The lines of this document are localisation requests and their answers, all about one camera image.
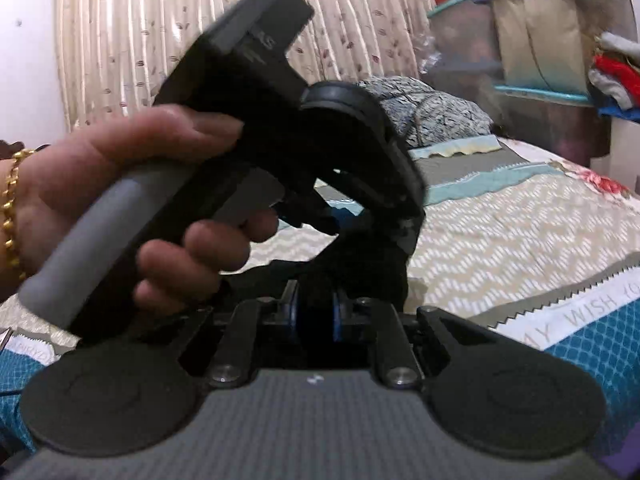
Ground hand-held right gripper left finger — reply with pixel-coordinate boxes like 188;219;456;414
179;284;303;388

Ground patterned bedsheet with lettering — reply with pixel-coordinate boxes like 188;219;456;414
0;132;640;441

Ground purple cloth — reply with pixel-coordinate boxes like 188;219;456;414
597;447;640;480

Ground beige leaf print curtain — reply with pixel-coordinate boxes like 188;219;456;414
54;0;447;132

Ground person's left hand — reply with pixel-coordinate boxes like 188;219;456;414
14;105;281;318

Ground gold chain bracelet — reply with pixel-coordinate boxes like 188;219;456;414
0;147;39;284

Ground black pants with zipper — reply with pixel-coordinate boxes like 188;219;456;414
220;217;412;347

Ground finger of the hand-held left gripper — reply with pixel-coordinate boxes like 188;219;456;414
345;130;427;246

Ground beige hanging cloth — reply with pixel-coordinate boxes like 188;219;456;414
489;0;592;92

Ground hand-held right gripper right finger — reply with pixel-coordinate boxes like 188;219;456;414
332;287;503;390

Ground white cabinet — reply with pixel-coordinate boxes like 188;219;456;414
589;110;640;177

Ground black and white patterned pillow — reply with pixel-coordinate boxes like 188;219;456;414
357;76;494;149

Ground pile of colourful clothes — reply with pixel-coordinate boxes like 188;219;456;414
586;30;640;122

